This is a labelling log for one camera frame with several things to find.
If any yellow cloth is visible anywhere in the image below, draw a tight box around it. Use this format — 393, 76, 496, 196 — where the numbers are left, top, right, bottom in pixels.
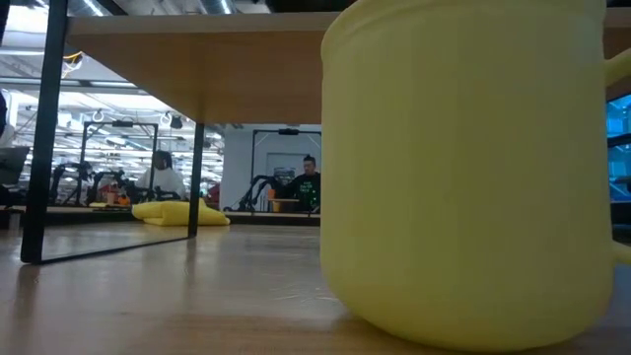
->
130, 197, 232, 228

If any wooden tray with black handles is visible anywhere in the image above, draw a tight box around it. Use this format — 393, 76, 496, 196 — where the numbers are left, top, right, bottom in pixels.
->
19, 0, 631, 265

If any grey office chair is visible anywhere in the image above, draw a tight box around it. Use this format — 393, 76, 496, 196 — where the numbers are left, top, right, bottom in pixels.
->
0, 145, 31, 208

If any yellow-green mug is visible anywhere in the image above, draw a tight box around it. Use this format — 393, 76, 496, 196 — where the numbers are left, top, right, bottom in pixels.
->
319, 0, 631, 352

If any background black rig frame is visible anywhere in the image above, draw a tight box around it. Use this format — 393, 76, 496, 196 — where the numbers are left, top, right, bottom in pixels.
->
250, 127, 322, 213
81, 119, 159, 206

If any person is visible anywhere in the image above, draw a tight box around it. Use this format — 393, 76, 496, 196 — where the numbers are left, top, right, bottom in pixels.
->
135, 150, 188, 202
283, 154, 322, 214

